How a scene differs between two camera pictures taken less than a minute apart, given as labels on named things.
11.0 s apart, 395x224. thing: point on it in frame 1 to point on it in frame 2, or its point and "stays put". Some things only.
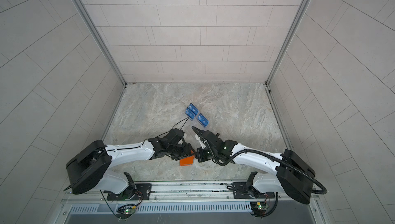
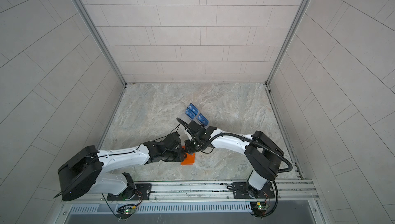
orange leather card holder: x=187 y=161 stays put
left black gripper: x=186 y=152 stays put
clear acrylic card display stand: x=192 y=111 stays put
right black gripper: x=200 y=159 to x=188 y=148
